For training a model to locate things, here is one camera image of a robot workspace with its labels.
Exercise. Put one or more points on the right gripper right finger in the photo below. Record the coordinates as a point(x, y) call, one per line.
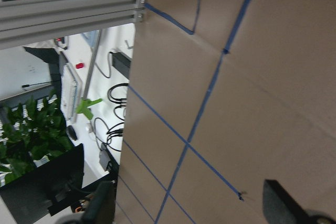
point(280, 207)

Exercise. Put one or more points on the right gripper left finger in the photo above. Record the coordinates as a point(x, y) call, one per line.
point(101, 208)

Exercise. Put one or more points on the black monitor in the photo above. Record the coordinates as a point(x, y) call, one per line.
point(47, 189)

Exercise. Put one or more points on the green potted plant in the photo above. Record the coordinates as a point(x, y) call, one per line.
point(35, 131)

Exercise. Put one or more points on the white keyboard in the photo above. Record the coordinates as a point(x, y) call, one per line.
point(71, 86)

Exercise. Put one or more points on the black power adapter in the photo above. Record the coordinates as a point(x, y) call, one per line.
point(122, 63)

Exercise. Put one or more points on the green handled reacher grabber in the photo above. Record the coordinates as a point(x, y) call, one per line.
point(85, 103)

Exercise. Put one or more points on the aluminium frame post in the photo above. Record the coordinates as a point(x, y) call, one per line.
point(28, 21)

